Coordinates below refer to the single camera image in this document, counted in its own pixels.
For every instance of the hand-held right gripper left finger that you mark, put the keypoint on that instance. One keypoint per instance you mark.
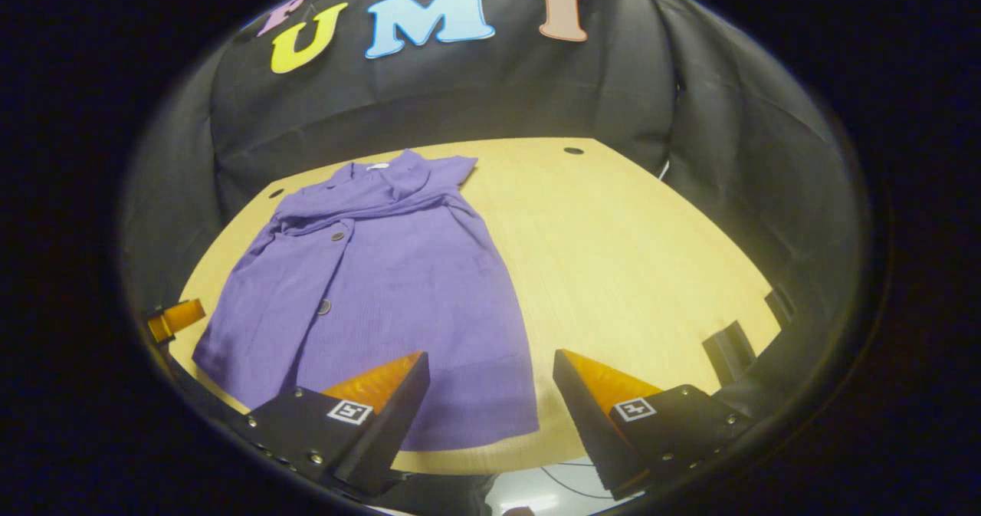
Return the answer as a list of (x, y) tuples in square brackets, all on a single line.
[(391, 432)]

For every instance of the black backdrop cloth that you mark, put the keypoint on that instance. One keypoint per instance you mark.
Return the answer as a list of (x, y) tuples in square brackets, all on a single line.
[(536, 94)]

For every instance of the purple buttoned garment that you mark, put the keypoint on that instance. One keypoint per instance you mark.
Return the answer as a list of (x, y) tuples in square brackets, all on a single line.
[(398, 271)]

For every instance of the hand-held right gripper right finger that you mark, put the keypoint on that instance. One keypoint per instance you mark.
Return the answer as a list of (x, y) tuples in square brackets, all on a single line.
[(590, 432)]

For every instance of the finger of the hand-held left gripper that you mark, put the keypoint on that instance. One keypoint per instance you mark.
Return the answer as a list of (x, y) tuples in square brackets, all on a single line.
[(180, 317)]

